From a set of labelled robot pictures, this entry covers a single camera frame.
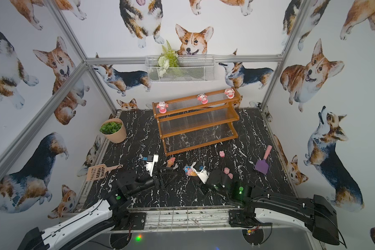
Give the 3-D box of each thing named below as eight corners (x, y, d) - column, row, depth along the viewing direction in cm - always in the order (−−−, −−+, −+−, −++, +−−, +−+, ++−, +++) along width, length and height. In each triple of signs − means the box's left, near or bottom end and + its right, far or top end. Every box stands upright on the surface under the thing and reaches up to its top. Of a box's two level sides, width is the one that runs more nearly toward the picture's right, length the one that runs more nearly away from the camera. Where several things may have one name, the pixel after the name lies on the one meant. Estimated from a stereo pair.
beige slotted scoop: (87, 181, 89) (85, 180, 87) (90, 169, 94) (88, 167, 92) (122, 173, 92) (121, 171, 90) (122, 161, 97) (121, 159, 95)
